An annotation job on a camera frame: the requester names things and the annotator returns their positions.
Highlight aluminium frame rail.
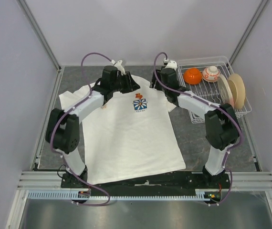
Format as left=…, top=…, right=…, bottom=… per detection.
left=18, top=171, right=272, bottom=191

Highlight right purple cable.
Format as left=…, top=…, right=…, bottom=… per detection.
left=153, top=52, right=243, bottom=207

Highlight red orange brooch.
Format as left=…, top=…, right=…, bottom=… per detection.
left=136, top=93, right=143, bottom=99

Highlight beige plate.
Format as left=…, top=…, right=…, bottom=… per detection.
left=228, top=73, right=246, bottom=110

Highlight white plate pink rim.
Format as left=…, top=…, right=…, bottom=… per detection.
left=217, top=74, right=234, bottom=107

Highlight white t-shirt with flower print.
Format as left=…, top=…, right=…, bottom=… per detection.
left=59, top=74, right=187, bottom=185

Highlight white wire dish rack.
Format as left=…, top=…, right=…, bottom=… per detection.
left=177, top=55, right=252, bottom=124

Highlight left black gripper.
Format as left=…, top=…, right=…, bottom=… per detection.
left=111, top=71, right=140, bottom=94

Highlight light blue cable duct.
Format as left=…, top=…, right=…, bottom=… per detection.
left=27, top=190, right=212, bottom=201

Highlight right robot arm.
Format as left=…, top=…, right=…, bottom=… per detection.
left=150, top=67, right=242, bottom=188

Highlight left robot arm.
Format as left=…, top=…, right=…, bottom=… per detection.
left=45, top=65, right=140, bottom=187

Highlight purple cable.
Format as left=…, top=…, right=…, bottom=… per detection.
left=153, top=52, right=243, bottom=207
left=50, top=52, right=114, bottom=206

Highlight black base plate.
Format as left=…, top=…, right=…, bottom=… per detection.
left=60, top=170, right=230, bottom=206

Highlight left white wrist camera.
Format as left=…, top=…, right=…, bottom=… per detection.
left=111, top=59, right=126, bottom=75

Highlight white bowl orange circles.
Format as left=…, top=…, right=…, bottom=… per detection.
left=202, top=66, right=220, bottom=83

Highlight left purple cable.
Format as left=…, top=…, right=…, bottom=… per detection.
left=50, top=52, right=114, bottom=206

